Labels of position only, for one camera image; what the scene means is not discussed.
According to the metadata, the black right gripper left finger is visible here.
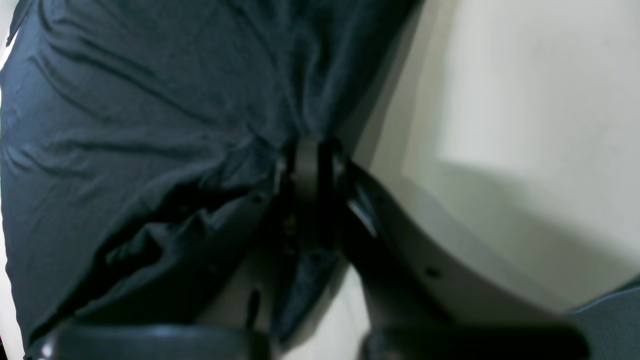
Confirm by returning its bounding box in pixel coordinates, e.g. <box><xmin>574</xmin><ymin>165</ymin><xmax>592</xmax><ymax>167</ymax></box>
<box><xmin>30</xmin><ymin>138</ymin><xmax>321</xmax><ymax>360</ymax></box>

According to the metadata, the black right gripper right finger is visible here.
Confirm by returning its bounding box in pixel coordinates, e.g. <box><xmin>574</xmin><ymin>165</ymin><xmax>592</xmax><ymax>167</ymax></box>
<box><xmin>320</xmin><ymin>141</ymin><xmax>591</xmax><ymax>360</ymax></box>

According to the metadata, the dark long-sleeve shirt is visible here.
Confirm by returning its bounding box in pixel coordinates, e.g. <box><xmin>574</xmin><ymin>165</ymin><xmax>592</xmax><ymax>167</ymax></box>
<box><xmin>1</xmin><ymin>0</ymin><xmax>416</xmax><ymax>360</ymax></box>

